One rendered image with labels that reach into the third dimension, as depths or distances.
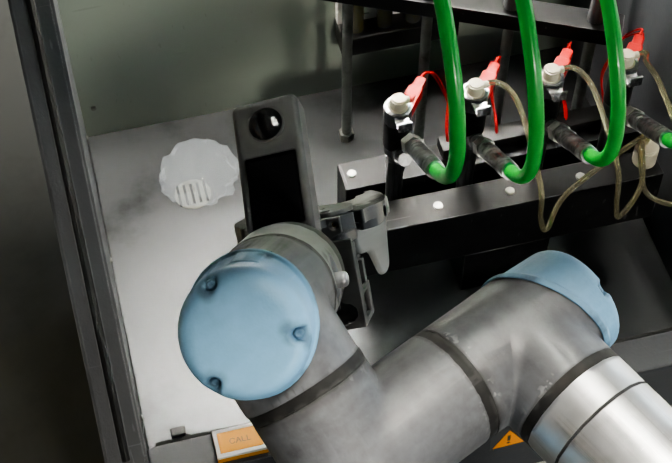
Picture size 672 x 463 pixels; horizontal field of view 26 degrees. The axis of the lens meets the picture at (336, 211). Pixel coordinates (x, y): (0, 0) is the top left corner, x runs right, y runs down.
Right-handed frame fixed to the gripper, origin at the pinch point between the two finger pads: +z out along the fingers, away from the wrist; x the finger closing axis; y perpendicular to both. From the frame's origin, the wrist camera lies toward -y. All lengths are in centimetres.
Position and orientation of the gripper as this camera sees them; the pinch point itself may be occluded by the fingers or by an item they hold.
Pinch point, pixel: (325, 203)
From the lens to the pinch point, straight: 111.6
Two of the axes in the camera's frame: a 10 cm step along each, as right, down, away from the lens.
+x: 9.7, -1.6, -1.6
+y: 1.8, 9.8, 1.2
